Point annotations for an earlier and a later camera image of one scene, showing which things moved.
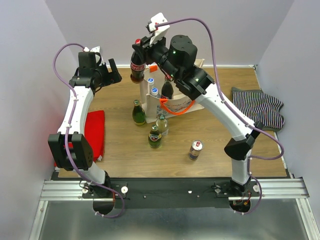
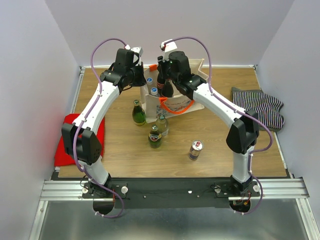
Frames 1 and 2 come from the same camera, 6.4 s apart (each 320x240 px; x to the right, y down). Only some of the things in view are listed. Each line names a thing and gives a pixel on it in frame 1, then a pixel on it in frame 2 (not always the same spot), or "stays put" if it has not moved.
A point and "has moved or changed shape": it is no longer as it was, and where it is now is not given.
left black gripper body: [104, 77] to [135, 74]
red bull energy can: [196, 146] stays put
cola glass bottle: [167, 87] stays put
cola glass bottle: [137, 65] has moved or changed shape
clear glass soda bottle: [162, 125] stays put
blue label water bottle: [154, 91] stays put
